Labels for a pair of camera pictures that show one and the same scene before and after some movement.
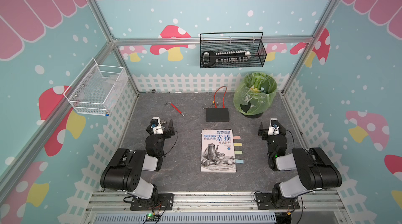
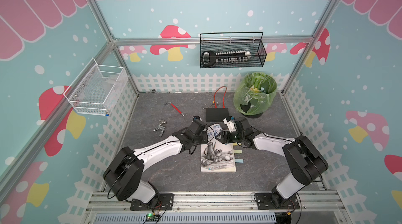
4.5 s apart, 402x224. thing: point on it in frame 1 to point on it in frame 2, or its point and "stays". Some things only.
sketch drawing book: x=218 y=152 stays
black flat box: x=218 y=114 stays
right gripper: x=265 y=137 to x=223 y=139
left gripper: x=171 y=131 to x=204 y=140
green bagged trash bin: x=254 y=94 stays
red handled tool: x=174 y=106 stays
